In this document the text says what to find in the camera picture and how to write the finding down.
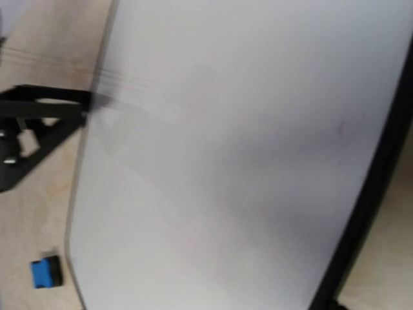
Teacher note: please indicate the white whiteboard with black frame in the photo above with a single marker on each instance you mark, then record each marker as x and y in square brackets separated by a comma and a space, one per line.
[226, 148]

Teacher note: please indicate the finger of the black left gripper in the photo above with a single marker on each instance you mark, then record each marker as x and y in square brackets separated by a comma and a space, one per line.
[53, 114]

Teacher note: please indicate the blue whiteboard eraser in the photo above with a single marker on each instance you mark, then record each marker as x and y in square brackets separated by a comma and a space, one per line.
[47, 272]

